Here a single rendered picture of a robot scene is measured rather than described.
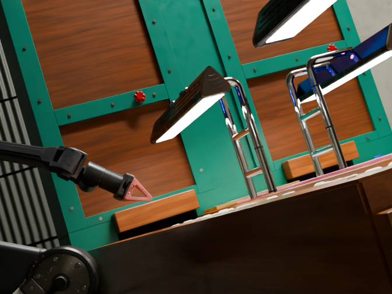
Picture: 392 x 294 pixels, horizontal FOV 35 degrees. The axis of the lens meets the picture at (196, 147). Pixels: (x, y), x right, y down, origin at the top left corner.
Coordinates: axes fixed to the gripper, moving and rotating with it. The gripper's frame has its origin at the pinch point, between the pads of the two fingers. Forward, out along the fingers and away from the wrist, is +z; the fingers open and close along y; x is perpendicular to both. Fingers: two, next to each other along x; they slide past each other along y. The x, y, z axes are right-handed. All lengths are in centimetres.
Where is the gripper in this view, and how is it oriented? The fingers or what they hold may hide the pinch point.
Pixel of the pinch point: (148, 198)
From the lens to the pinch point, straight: 181.0
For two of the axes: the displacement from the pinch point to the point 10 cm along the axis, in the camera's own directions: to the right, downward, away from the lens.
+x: -3.6, 8.9, -2.6
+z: 9.0, 4.1, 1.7
